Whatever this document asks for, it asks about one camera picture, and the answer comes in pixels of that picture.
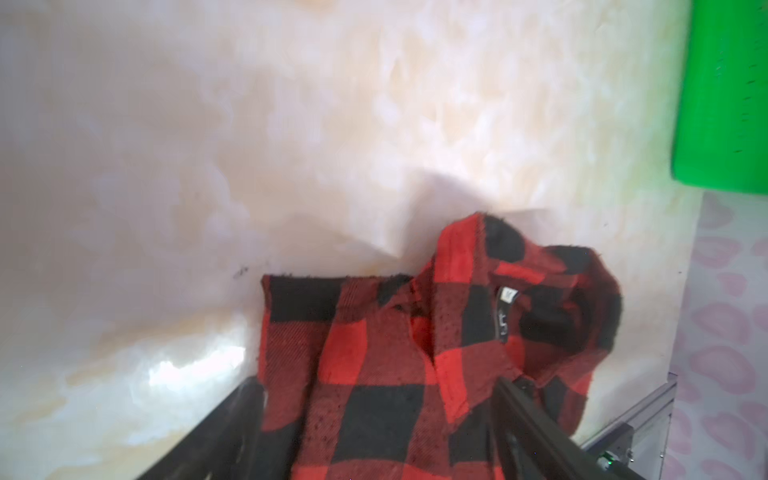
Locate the red black plaid shirt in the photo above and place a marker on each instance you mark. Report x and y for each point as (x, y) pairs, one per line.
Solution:
(391, 377)

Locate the green plastic basket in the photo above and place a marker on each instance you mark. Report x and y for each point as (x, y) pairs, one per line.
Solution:
(721, 130)

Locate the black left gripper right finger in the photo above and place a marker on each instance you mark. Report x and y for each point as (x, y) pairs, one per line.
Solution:
(532, 446)

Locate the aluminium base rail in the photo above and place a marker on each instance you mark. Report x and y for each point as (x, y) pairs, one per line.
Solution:
(634, 445)

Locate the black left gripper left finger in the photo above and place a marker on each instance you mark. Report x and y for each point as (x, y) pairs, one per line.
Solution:
(223, 445)

